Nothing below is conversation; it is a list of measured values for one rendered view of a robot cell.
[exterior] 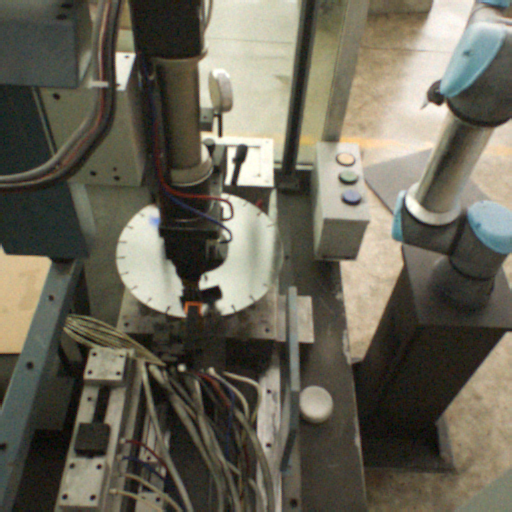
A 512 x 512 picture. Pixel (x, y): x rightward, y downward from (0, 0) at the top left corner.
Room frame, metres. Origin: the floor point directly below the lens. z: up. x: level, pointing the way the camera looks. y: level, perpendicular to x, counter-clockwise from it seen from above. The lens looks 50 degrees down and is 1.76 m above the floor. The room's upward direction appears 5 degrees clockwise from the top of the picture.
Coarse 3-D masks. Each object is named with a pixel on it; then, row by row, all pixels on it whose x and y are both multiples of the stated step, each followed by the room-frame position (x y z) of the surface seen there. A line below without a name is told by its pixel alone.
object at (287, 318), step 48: (192, 96) 0.51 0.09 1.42; (192, 144) 0.50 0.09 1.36; (192, 192) 0.49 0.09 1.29; (288, 192) 1.08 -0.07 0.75; (192, 240) 0.49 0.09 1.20; (288, 240) 0.90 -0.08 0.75; (288, 288) 0.57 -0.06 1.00; (144, 336) 0.54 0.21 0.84; (240, 336) 0.55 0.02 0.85; (288, 336) 0.48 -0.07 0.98; (240, 384) 0.50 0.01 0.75; (288, 384) 0.40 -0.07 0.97; (288, 432) 0.33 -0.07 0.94; (192, 480) 0.30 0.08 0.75; (288, 480) 0.31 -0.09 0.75
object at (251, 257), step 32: (128, 224) 0.73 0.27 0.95; (224, 224) 0.76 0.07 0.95; (256, 224) 0.77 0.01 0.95; (128, 256) 0.65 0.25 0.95; (160, 256) 0.66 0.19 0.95; (256, 256) 0.68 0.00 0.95; (128, 288) 0.57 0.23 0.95; (160, 288) 0.58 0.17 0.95; (224, 288) 0.59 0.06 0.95; (256, 288) 0.60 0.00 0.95
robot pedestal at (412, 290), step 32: (416, 256) 0.89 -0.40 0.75; (416, 288) 0.79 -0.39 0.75; (384, 320) 0.87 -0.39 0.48; (416, 320) 0.70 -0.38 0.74; (448, 320) 0.70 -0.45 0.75; (480, 320) 0.71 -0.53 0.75; (384, 352) 0.79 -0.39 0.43; (416, 352) 0.70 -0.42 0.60; (448, 352) 0.71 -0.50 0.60; (480, 352) 0.71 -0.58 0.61; (384, 384) 0.72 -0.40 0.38; (416, 384) 0.71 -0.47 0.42; (448, 384) 0.71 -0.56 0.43; (384, 416) 0.70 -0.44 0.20; (416, 416) 0.71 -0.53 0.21; (384, 448) 0.68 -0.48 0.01; (416, 448) 0.69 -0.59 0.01; (448, 448) 0.69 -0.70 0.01
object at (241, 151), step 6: (240, 144) 0.68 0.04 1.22; (240, 150) 0.67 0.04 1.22; (246, 150) 0.67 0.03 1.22; (234, 156) 0.66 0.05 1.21; (240, 156) 0.66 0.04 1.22; (246, 156) 0.67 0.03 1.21; (240, 162) 0.65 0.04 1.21; (234, 168) 0.64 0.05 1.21; (240, 168) 0.64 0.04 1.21; (234, 174) 0.62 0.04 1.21; (234, 180) 0.61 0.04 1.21
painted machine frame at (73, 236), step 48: (0, 0) 0.48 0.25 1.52; (48, 0) 0.48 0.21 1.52; (0, 48) 0.43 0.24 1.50; (48, 48) 0.43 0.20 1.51; (0, 96) 0.43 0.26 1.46; (0, 144) 0.43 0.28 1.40; (48, 144) 0.43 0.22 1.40; (48, 192) 0.43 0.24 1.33; (0, 240) 0.42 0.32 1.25; (48, 240) 0.43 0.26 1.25; (48, 288) 0.49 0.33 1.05; (48, 336) 0.41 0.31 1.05; (0, 432) 0.25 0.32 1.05; (0, 480) 0.19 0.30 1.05
